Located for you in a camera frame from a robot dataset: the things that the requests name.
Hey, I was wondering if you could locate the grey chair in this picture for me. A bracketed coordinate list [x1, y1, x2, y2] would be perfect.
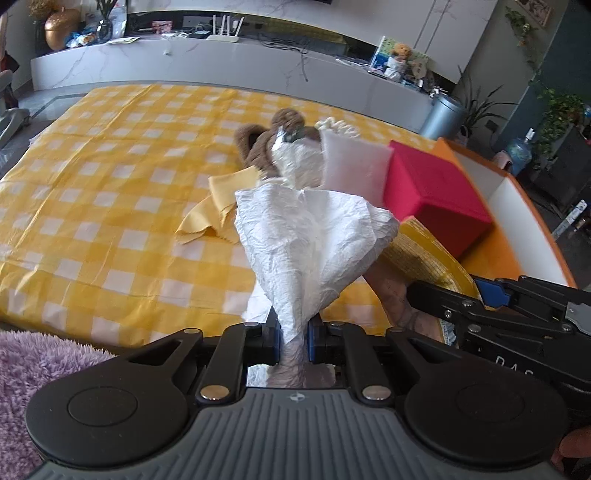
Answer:
[0, 69, 33, 148]

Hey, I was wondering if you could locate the tall green plant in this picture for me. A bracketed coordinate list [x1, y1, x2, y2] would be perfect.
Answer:
[531, 78, 589, 158]

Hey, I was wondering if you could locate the blue water jug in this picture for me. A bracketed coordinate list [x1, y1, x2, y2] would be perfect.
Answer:
[505, 128, 536, 176]

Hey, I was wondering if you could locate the white router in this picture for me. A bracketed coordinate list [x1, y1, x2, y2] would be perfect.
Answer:
[205, 14, 245, 43]

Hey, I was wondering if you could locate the white knitted item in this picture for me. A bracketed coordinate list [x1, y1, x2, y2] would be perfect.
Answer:
[315, 116, 361, 138]

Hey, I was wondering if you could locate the potted leafy plant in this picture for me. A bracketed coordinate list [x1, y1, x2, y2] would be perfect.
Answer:
[455, 65, 518, 144]

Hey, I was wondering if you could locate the glass vase with flowers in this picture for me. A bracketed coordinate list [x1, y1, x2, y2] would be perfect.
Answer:
[92, 0, 116, 44]

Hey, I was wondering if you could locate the white square pad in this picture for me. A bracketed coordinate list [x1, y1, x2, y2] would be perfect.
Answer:
[320, 131, 392, 208]

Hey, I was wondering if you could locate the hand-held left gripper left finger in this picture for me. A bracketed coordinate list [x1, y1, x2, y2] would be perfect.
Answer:
[116, 318, 283, 403]

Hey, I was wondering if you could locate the yellow straw hat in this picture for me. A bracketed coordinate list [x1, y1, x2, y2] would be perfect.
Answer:
[383, 217, 481, 301]

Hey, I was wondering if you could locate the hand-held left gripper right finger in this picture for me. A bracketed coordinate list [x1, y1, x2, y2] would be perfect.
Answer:
[307, 318, 467, 403]

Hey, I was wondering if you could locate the yellow cloth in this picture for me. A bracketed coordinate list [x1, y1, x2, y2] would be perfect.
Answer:
[175, 166, 262, 246]

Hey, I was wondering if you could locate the grey trash bin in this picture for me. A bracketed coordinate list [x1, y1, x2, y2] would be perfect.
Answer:
[419, 92, 466, 140]

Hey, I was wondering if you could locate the yellow checkered tablecloth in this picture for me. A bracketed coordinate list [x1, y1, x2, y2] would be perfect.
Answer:
[0, 83, 478, 352]

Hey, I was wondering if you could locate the gold acorn vase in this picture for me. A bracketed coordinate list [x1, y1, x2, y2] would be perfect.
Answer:
[44, 10, 84, 51]

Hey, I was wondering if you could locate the shiny white bag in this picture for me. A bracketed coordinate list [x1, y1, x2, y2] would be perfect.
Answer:
[271, 129, 326, 190]

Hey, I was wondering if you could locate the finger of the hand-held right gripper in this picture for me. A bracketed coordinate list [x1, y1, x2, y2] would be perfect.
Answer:
[470, 274, 575, 319]
[406, 280, 486, 325]

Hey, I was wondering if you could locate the purple fluffy rug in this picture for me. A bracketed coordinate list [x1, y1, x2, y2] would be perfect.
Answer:
[0, 329, 118, 480]

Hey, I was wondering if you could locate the white marble cabinet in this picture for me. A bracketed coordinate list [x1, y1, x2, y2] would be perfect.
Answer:
[30, 32, 435, 137]

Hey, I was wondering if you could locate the red cube box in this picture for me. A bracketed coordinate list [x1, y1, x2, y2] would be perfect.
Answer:
[382, 140, 494, 259]

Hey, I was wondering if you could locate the orange cardboard box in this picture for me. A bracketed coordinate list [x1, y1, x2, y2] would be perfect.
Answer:
[431, 137, 578, 289]

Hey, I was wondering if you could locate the dark brown teddy bear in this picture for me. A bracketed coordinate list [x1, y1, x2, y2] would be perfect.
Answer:
[233, 108, 324, 181]

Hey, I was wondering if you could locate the person's right hand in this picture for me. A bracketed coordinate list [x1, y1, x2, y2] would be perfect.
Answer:
[551, 424, 591, 477]

